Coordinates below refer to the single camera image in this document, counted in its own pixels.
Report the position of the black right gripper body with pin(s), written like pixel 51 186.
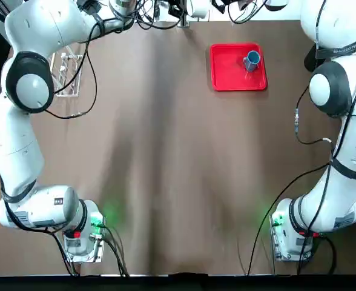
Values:
pixel 218 4

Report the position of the blue cup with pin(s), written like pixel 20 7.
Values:
pixel 252 60

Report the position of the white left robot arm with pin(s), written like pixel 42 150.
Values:
pixel 17 145

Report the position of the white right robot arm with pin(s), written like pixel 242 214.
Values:
pixel 341 121

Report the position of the black ribbed vase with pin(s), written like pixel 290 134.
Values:
pixel 310 60

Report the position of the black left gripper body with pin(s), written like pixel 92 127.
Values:
pixel 175 9

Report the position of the aluminium profile post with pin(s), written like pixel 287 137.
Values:
pixel 184 21

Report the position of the black power adapter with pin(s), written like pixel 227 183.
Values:
pixel 88 5

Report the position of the red plastic tray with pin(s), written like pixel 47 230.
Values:
pixel 229 72

